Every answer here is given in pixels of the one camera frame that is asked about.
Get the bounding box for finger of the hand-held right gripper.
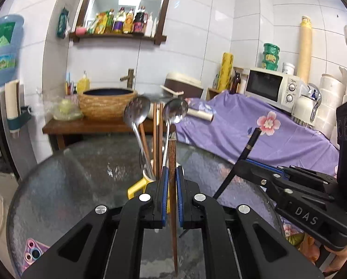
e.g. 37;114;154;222
234;160;337;207
245;158;337;185

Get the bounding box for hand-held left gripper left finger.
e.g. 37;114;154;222
22;166;169;279

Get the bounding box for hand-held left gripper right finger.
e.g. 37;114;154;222
176;165;325;279

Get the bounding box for black chopstick with gold band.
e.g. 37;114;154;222
212;127;262;200

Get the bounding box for yellow mug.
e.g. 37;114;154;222
127;167;162;200

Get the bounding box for steel soup ladle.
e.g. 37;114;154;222
161;98;189;167

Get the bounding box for steel slotted ladle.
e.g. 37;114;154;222
123;96;157;181

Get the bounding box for person's right hand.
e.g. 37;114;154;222
324;240;347;274

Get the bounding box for colourful clutter pile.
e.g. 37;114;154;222
284;224;322;265

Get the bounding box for purple floral cloth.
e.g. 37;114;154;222
173;90;341;175

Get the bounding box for white electric kettle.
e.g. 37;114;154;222
291;84;322;128

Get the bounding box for white frying pan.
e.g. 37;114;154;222
146;93;215;123

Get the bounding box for white microwave oven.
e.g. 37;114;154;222
245;67;307;112

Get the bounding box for brown glass bottle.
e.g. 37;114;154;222
230;71;241;93

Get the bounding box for small wooden box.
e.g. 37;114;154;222
206;87;223;102

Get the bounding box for yellow film roll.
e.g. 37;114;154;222
218;53;234;92

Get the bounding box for woven-pattern basin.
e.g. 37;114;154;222
78;88;138;123

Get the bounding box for wooden counter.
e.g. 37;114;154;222
43;118;142;150

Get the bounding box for stack of green bowls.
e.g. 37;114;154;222
261;43;280;71

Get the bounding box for brown and white rice cooker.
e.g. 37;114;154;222
165;73;204;99

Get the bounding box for beige cardboard tube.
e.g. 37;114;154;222
296;16;313;85

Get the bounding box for bamboo-style faucet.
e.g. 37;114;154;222
120;69;135;88

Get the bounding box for clear plastic bag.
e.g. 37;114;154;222
43;93;84;121

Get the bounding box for yellow soap bottle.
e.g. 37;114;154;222
77;70;90;94

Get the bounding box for phone in pink case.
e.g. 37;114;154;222
23;238;50;272

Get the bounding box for toothbrushes in cup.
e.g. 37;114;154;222
64;71;78;95

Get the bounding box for paper cup dispenser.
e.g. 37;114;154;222
4;80;32;136

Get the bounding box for green packet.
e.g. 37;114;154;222
56;7;70;39

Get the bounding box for wooden framed mirror shelf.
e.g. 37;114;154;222
69;0;175;45

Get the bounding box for blue water bottle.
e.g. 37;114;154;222
0;14;25;92

